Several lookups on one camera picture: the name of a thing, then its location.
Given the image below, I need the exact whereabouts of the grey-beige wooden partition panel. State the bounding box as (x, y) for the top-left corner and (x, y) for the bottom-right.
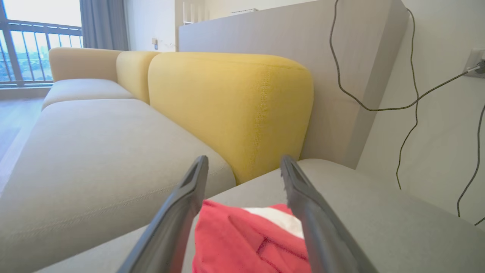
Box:
(178, 0), (410, 169)

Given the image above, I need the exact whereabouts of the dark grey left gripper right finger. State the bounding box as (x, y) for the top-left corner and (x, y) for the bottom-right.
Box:
(280, 154), (379, 273)

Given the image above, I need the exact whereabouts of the dark braided hanging cable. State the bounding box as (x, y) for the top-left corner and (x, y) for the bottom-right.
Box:
(395, 8), (419, 190)
(457, 102), (485, 218)

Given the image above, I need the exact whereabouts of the grey curtain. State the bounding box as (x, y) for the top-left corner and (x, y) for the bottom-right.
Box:
(79, 0), (129, 51)

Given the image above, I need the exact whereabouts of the yellow sofa back cushion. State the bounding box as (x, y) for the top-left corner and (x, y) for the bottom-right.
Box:
(116, 51), (161, 105)
(148, 52), (314, 185)

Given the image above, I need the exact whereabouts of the beige sofa seat cushion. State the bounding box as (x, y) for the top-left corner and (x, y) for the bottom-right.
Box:
(42, 78), (136, 110)

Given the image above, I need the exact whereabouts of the white wall socket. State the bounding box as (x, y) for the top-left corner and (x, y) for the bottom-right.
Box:
(463, 49), (485, 79)

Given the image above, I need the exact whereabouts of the dark braided cable with plug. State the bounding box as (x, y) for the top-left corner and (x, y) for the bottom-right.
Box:
(329, 0), (485, 112)

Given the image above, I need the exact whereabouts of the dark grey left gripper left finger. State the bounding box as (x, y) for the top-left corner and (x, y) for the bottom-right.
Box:
(117, 155), (209, 273)

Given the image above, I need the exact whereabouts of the red white basketball jersey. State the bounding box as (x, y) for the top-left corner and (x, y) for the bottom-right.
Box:
(191, 200), (312, 273)

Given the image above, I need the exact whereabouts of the grey balcony railing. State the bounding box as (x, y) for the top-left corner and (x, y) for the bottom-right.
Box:
(0, 19), (83, 87)

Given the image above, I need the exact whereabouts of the beige sofa back cushion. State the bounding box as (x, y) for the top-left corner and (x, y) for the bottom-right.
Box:
(48, 47), (124, 83)

